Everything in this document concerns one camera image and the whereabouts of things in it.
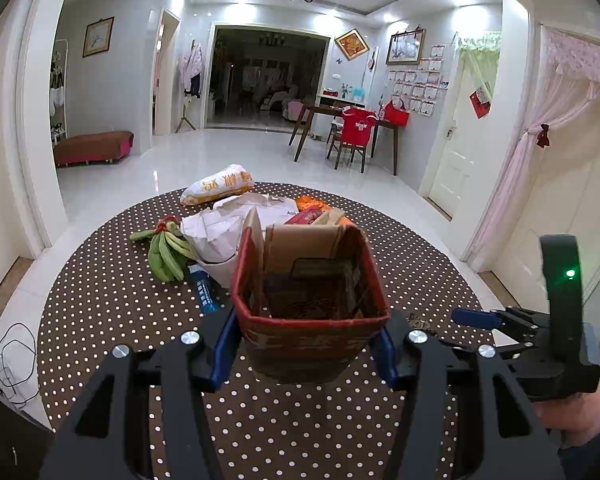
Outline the white crumpled paper bag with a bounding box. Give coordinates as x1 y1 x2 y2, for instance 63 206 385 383
180 192 299 288

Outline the cream panel door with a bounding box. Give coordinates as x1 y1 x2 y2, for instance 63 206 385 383
493 124 600 312

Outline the framed picture right wall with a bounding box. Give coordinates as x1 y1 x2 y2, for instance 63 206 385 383
386 27 426 65

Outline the pink lace curtain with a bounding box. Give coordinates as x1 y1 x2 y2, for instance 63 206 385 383
468 26 600 272

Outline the brown red bench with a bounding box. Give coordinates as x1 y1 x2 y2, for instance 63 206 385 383
53 131 134 167

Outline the white orange snack bag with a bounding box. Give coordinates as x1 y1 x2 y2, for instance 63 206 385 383
180 164 254 206

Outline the dark wooden dining table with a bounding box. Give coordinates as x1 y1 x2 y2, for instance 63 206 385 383
288 103 400 177

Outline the coat rack with clothes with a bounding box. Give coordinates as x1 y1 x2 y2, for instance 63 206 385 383
175 39 204 132

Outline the red cardboard box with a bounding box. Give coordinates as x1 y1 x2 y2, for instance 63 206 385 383
230 210 390 384

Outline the white door with red sign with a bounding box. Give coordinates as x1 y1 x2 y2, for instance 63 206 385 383
428 47 500 219

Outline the orange wrapper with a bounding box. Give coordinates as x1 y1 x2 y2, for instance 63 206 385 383
294 195 332 211

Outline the red diamond wall decoration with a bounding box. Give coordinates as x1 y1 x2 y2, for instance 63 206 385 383
335 28 370 61

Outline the chair with red cover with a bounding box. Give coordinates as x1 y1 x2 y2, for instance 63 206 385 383
327 106 378 172

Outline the blue white carton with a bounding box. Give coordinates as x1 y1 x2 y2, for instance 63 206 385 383
188 264 220 314

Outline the framed picture wall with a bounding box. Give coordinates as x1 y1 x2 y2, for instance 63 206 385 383
82 16 114 58
386 27 426 65

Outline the red basket on table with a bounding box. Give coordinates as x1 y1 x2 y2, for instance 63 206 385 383
382 96 410 127

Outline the framed picture left wall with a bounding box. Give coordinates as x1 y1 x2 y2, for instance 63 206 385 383
82 16 114 58

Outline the brown polka dot tablecloth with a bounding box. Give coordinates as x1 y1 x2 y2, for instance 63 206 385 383
38 182 492 479

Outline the person's right hand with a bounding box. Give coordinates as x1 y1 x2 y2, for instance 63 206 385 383
533 382 600 448

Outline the green banana bunch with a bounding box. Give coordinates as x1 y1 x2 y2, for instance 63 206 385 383
129 214 196 283

